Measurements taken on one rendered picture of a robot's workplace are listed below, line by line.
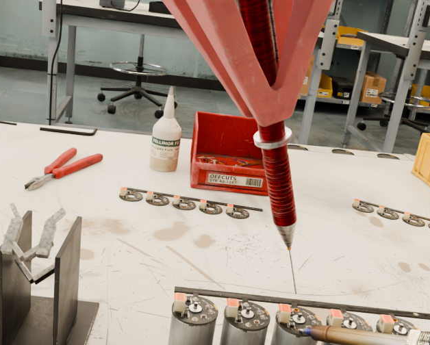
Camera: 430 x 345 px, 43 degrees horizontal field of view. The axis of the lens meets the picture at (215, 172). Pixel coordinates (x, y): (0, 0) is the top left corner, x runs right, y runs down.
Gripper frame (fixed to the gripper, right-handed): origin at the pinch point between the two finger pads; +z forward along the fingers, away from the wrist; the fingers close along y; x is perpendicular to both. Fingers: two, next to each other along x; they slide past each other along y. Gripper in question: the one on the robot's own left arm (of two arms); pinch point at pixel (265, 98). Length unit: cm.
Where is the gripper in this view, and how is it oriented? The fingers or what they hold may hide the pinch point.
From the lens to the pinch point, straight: 22.1
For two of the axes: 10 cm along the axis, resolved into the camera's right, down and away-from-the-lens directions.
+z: 1.7, 8.7, 4.7
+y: -4.3, -3.6, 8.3
